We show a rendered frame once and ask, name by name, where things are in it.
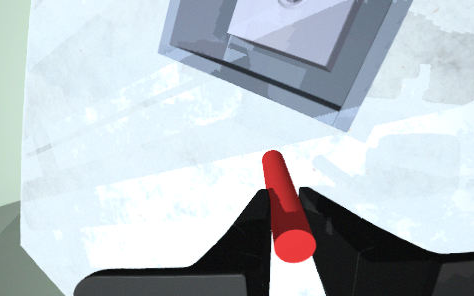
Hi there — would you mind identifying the red peg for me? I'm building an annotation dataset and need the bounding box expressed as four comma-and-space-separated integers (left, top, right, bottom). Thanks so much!
262, 150, 316, 263

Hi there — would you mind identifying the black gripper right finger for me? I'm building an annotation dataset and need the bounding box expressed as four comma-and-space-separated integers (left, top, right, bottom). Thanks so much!
299, 187, 474, 296

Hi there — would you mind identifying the light blue open square box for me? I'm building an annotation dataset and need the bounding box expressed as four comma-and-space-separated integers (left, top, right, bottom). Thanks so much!
157, 0, 413, 133

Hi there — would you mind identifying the white square plate with hole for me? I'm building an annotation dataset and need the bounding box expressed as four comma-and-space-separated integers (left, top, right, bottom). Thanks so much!
227, 0, 363, 73

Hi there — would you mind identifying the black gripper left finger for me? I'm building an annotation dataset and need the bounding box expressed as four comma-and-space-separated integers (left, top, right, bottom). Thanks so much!
73, 189, 272, 296

